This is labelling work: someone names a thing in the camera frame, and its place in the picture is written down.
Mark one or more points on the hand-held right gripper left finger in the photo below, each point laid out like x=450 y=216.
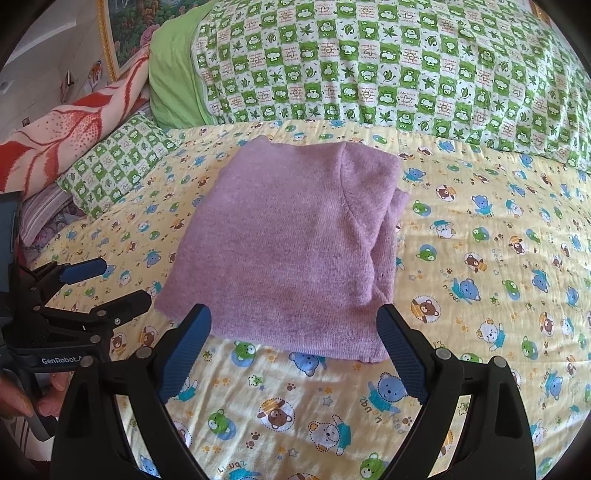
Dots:
x=184 y=355

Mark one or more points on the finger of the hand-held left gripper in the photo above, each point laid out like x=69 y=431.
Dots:
x=124 y=307
x=83 y=270

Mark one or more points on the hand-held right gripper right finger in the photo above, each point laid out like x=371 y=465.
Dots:
x=402 y=355

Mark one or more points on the purple knit sweater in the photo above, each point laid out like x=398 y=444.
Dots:
x=277 y=240

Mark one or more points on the person's left hand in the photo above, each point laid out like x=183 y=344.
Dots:
x=14 y=399

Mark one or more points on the purple striped cloth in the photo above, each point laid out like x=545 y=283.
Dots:
x=44 y=214

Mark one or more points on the yellow bear print bedsheet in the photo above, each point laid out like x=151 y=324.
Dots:
x=485 y=277

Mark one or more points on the green checkered pillow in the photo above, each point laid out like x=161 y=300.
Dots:
x=115 y=161

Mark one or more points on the red and white floral blanket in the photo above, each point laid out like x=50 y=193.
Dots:
x=60 y=129

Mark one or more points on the plain green pillow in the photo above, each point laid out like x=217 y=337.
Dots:
x=175 y=78

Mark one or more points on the gold framed painting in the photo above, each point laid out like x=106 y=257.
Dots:
x=134 y=23

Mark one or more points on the green checkered quilt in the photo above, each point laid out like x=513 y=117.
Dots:
x=392 y=60

